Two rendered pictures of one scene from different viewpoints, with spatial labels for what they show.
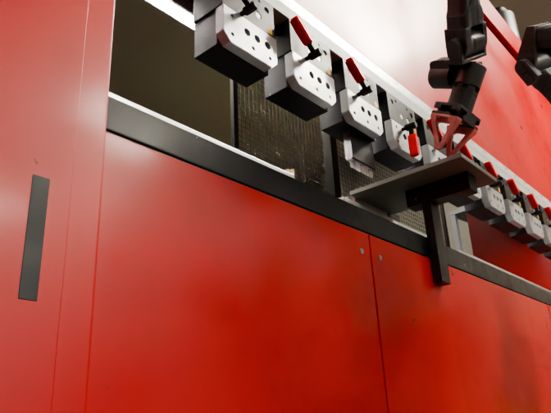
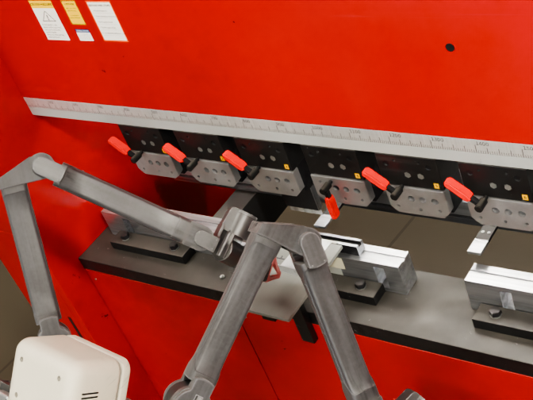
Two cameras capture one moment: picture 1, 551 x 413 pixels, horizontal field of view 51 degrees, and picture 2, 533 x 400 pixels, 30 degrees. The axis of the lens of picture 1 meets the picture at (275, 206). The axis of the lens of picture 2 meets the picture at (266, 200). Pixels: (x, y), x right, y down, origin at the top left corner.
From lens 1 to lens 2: 337 cm
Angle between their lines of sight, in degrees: 108
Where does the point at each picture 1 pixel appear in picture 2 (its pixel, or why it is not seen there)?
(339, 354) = not seen: hidden behind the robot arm
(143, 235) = (124, 301)
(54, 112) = (61, 303)
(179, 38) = not seen: outside the picture
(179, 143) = (118, 272)
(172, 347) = (150, 330)
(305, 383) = not seen: hidden behind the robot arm
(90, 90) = (63, 297)
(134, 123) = (102, 268)
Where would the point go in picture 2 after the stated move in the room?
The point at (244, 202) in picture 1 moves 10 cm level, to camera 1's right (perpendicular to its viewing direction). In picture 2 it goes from (152, 290) to (153, 313)
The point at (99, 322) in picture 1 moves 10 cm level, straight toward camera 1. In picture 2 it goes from (127, 321) to (99, 336)
